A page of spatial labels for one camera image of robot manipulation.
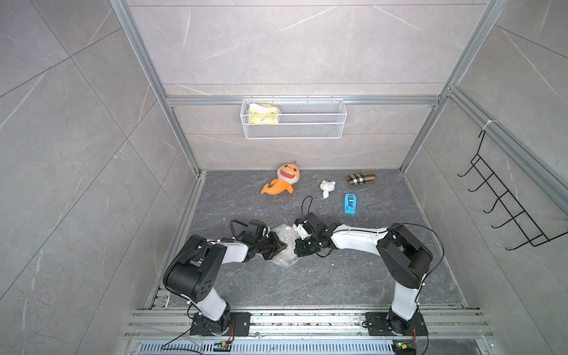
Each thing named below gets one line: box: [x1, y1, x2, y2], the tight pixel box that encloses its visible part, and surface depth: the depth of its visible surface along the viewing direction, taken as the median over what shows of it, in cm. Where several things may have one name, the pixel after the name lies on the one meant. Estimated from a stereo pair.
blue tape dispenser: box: [344, 193, 358, 216], surface depth 105 cm
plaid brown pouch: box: [346, 172, 378, 185], surface depth 116 cm
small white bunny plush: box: [319, 179, 336, 199], surface depth 112 cm
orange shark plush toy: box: [260, 162, 301, 196], surface depth 112 cm
